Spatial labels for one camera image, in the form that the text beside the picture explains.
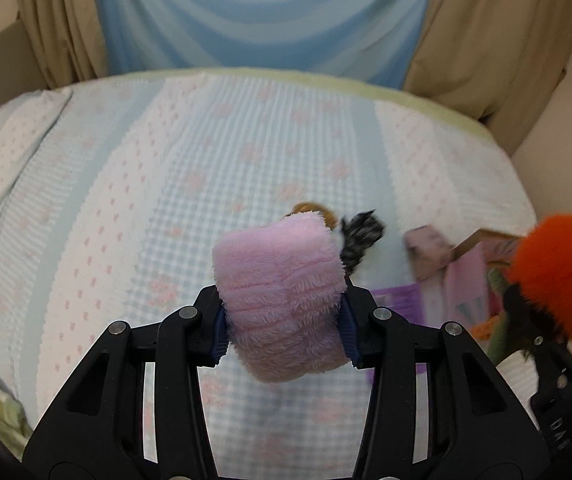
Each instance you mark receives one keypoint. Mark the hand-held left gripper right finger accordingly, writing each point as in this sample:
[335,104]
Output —
[349,331]

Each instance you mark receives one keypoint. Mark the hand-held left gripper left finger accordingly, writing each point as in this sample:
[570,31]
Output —
[218,334]

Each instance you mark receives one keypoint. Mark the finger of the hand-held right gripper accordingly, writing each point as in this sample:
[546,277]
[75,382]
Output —
[523,317]

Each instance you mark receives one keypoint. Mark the orange fluffy pompom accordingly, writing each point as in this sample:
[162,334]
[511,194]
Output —
[561,270]

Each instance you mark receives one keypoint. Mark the pink fluffy cloth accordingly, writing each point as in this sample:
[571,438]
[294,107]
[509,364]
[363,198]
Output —
[281,300]

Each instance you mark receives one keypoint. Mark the pink and purple cardboard box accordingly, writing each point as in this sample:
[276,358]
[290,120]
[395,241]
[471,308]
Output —
[458,285]

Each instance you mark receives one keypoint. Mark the green soft toy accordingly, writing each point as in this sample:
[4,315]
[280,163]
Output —
[500,310]

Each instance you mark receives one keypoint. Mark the black and white checked fabric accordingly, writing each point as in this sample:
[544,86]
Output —
[361,237]

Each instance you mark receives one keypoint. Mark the brown plush toy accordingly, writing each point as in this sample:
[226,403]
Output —
[313,210]

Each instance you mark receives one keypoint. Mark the blue and pink patterned blanket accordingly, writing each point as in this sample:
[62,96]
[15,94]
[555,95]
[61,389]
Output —
[141,185]

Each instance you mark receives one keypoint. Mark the beige curtain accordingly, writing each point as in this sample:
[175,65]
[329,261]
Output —
[491,35]
[61,20]

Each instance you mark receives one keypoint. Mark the light blue curtain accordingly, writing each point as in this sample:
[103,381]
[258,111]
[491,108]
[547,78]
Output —
[266,15]

